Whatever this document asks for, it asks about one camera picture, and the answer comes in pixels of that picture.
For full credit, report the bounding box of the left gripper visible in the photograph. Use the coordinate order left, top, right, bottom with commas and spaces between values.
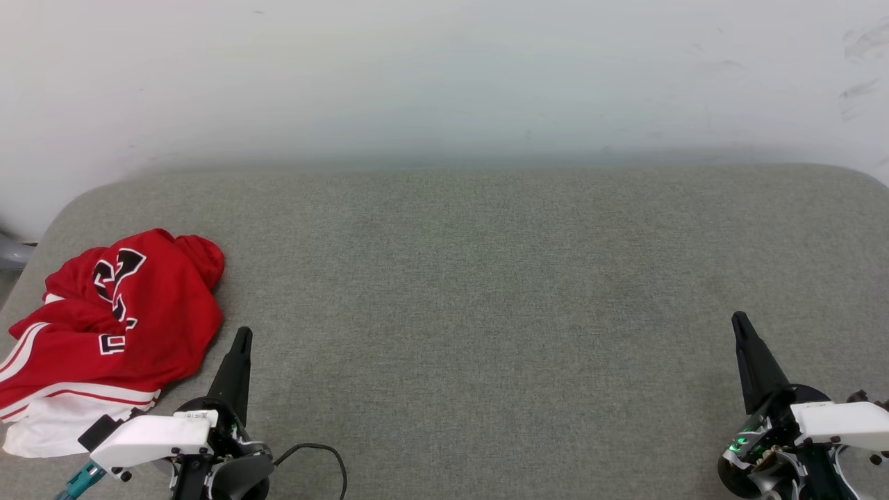
90, 326, 268, 500

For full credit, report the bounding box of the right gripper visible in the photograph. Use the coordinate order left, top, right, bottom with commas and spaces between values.
717, 311, 889, 500

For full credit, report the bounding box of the red and white basketball jersey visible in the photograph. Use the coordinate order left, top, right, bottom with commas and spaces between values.
0, 228, 226, 459

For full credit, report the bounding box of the grey metal pipe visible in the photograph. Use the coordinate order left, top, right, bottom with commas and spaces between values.
0, 233, 35, 272

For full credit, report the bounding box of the thin black left gripper cable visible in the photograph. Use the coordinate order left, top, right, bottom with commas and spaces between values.
273, 443, 348, 500

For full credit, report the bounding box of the left camera cable teal plug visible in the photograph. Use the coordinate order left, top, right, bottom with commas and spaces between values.
56, 460, 106, 500

